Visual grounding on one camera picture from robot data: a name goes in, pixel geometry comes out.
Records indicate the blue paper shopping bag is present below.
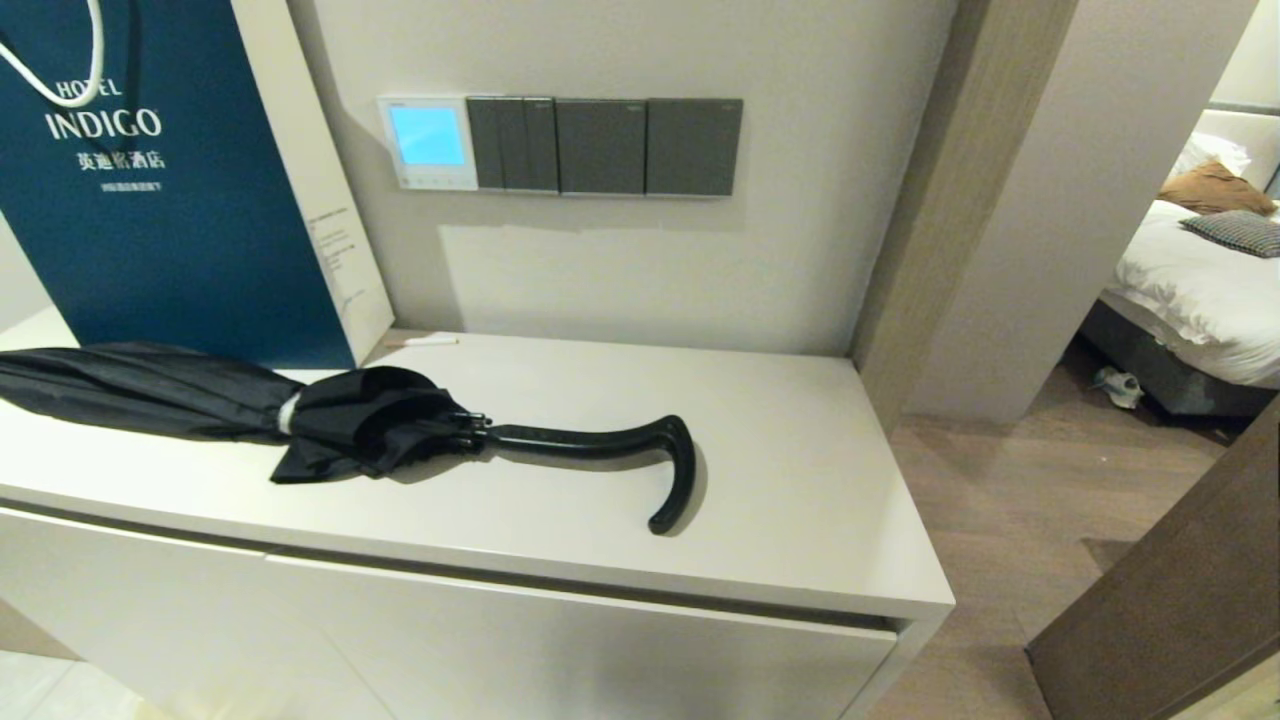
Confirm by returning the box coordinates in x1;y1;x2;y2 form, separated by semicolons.
0;0;396;370

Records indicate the white air conditioner control panel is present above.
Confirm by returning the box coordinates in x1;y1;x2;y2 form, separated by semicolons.
377;95;480;192

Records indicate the white cabinet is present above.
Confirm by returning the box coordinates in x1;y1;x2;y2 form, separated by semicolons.
0;306;956;720

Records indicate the black folded umbrella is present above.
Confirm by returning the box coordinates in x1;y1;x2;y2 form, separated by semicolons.
0;343;697;536

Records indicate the grey triple wall switch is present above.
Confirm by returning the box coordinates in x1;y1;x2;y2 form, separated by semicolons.
465;95;560;193

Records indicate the bed with white duvet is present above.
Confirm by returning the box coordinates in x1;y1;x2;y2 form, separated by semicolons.
1078;103;1280;418

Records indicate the grey striped cushion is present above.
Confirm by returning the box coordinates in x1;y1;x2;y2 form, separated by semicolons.
1179;210;1280;259

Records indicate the brown cushion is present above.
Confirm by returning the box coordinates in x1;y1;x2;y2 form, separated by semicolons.
1159;161;1278;216

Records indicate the white slipper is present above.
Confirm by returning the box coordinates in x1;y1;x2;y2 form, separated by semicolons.
1092;366;1146;410

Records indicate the brown wooden door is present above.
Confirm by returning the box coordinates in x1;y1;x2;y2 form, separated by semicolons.
1027;398;1280;720

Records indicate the white pillow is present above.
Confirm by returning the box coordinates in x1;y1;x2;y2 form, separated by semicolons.
1170;131;1253;179

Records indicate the white cabinet door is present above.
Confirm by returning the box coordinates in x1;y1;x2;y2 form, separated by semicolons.
0;506;397;720
264;556;900;720

